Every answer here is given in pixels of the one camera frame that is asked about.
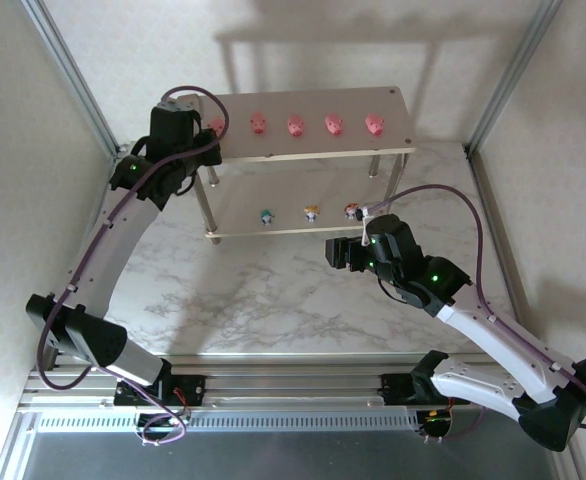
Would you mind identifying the two-tier wooden shelf chrome legs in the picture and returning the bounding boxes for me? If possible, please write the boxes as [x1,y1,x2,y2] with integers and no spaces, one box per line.
[175,85,417,246]

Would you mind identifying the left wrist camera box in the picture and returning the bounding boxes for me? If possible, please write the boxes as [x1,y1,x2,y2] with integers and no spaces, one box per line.
[158,94,204,119]

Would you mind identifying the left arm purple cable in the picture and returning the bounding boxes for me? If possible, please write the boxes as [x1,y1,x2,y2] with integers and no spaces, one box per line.
[36,85,232,447]

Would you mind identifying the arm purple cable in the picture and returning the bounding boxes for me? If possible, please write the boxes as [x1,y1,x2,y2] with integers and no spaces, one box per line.
[36,85,232,447]
[365,183,586,445]

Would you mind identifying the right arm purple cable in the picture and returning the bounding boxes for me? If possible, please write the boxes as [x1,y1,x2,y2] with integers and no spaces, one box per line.
[365,183,586,445]

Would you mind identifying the aluminium frame post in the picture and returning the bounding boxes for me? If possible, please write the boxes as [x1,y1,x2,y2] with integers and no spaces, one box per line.
[465,0,564,154]
[20,0,127,159]

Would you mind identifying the aluminium mounting rail bed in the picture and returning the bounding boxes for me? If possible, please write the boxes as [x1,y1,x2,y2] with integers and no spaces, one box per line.
[17,352,534,414]

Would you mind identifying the grey slotted cable duct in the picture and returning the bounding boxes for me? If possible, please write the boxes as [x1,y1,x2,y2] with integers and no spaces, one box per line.
[35,404,419,434]

